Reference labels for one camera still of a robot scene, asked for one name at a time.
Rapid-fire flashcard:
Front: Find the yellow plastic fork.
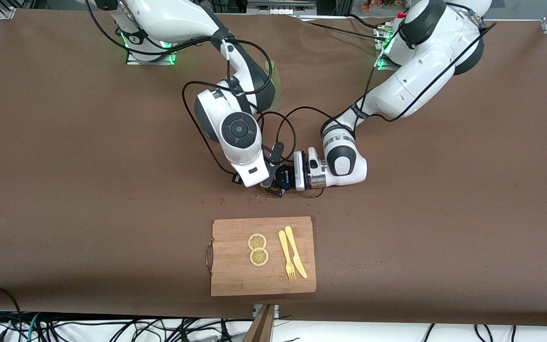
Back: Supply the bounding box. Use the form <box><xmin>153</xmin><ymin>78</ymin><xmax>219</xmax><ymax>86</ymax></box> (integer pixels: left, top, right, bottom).
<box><xmin>278</xmin><ymin>230</ymin><xmax>297</xmax><ymax>281</ymax></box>

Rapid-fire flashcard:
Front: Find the yellow plastic knife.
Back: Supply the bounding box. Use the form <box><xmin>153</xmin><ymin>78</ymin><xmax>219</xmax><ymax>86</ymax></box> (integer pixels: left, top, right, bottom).
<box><xmin>284</xmin><ymin>225</ymin><xmax>308</xmax><ymax>279</ymax></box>

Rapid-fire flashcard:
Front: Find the green bottle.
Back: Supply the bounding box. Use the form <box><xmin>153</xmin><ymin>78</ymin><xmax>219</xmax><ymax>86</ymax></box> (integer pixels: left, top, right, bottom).
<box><xmin>263</xmin><ymin>60</ymin><xmax>284</xmax><ymax>113</ymax></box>

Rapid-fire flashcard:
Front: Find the wooden cutting board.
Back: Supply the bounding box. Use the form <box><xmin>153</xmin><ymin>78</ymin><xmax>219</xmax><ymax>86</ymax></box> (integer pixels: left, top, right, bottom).
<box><xmin>206</xmin><ymin>216</ymin><xmax>317</xmax><ymax>297</ymax></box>

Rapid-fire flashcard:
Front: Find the grey background equipment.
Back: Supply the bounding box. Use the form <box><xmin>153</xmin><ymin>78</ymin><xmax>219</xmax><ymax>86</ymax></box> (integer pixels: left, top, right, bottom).
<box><xmin>247</xmin><ymin>0</ymin><xmax>317</xmax><ymax>15</ymax></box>

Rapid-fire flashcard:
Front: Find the brown table cover sheet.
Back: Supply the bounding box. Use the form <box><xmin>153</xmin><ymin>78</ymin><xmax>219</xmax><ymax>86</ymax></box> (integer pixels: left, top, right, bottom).
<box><xmin>0</xmin><ymin>9</ymin><xmax>547</xmax><ymax>328</ymax></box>

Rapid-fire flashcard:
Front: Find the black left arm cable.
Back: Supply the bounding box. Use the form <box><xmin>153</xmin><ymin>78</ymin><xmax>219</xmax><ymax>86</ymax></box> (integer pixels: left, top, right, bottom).
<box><xmin>259</xmin><ymin>21</ymin><xmax>497</xmax><ymax>198</ymax></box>

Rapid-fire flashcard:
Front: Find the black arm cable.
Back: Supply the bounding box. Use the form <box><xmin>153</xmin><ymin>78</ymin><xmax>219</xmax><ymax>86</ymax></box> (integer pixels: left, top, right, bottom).
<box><xmin>259</xmin><ymin>21</ymin><xmax>497</xmax><ymax>198</ymax></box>
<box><xmin>85</xmin><ymin>0</ymin><xmax>276</xmax><ymax>177</ymax></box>

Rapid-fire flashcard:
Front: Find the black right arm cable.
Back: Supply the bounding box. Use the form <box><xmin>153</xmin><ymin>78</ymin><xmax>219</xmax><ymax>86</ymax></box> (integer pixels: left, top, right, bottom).
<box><xmin>85</xmin><ymin>0</ymin><xmax>276</xmax><ymax>177</ymax></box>

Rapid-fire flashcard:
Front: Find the small metal bracket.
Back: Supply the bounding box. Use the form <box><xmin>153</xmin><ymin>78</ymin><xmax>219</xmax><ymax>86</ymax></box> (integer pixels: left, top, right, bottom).
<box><xmin>253</xmin><ymin>304</ymin><xmax>280</xmax><ymax>318</ymax></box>

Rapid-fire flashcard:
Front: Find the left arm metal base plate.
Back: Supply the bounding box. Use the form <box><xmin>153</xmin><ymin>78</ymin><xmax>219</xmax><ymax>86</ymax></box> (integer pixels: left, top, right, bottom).
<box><xmin>376</xmin><ymin>26</ymin><xmax>398</xmax><ymax>72</ymax></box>

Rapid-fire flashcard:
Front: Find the wooden post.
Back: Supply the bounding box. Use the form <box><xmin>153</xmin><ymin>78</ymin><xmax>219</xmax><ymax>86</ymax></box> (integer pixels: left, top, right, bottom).
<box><xmin>243</xmin><ymin>304</ymin><xmax>276</xmax><ymax>342</ymax></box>

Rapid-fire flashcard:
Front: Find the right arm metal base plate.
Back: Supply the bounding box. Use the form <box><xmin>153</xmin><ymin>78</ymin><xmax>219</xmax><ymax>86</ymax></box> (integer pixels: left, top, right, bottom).
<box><xmin>125</xmin><ymin>45</ymin><xmax>178</xmax><ymax>66</ymax></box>

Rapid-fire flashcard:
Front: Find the teal floor cable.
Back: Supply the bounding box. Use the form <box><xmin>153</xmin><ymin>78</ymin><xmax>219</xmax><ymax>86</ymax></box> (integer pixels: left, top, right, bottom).
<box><xmin>26</xmin><ymin>313</ymin><xmax>41</xmax><ymax>342</ymax></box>

